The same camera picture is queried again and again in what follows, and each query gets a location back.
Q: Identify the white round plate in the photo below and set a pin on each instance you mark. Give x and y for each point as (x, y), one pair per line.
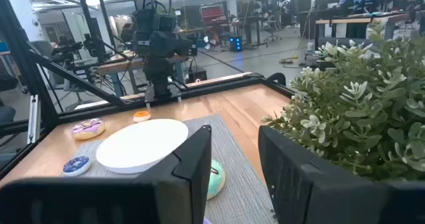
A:
(139, 144)

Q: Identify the green potted plant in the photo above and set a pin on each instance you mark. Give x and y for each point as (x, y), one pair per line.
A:
(358, 117)

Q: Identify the pink iced drizzled donut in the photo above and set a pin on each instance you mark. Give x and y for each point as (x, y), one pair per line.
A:
(88, 129)

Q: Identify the red cabinet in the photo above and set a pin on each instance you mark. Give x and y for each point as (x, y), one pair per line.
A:
(212, 13)

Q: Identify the grey woven placemat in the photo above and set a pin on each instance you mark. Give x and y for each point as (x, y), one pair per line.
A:
(229, 144)

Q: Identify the background black robot arm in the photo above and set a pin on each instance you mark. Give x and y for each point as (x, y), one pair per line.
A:
(66, 48)

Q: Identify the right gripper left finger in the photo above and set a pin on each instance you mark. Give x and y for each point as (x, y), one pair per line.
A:
(166, 190)

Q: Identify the small blue star donut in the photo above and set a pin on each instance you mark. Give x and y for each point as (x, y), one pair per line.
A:
(76, 165)

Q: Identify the office chair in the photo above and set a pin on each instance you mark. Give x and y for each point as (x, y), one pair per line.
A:
(272, 26)

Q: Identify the black aluminium table frame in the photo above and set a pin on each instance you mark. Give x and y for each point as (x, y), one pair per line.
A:
(225, 84)

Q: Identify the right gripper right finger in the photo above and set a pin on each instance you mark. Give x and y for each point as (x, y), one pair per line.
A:
(299, 190)

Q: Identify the mint green iced donut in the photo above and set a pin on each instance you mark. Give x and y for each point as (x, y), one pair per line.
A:
(216, 180)

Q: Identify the wooden workbench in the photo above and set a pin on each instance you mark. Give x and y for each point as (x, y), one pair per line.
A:
(113, 67)

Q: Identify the wooden top desk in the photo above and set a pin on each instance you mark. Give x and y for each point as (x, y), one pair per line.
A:
(348, 20)

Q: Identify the black floor box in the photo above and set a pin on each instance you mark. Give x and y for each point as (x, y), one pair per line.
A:
(197, 75)

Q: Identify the small orange iced donut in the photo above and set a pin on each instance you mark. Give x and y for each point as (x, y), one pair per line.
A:
(141, 116)

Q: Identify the silver frame bracket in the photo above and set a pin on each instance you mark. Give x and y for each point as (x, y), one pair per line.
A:
(33, 119)

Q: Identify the black box blue lights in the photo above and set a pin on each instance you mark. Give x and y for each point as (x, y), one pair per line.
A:
(236, 44)

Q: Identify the lilac round plate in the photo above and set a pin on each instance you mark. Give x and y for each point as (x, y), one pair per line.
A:
(207, 221)

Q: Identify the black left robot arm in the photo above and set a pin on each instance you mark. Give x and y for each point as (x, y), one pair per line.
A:
(159, 74)

